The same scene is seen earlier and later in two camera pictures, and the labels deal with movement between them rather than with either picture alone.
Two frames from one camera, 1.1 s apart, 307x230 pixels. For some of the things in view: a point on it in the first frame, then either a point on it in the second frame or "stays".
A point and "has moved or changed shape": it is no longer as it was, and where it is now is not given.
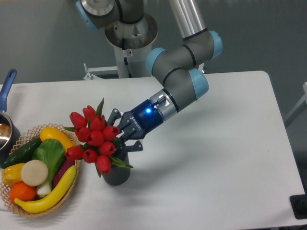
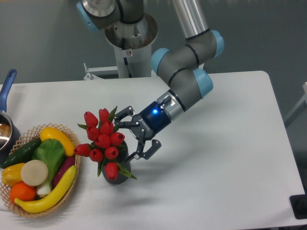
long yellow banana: [51, 200] stays
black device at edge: [299, 204] stays
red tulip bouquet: [96, 139] has moved or changed shape
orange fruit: [23, 191] stays
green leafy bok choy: [52, 152] stays
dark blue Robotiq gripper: [135, 124] -> [147, 123]
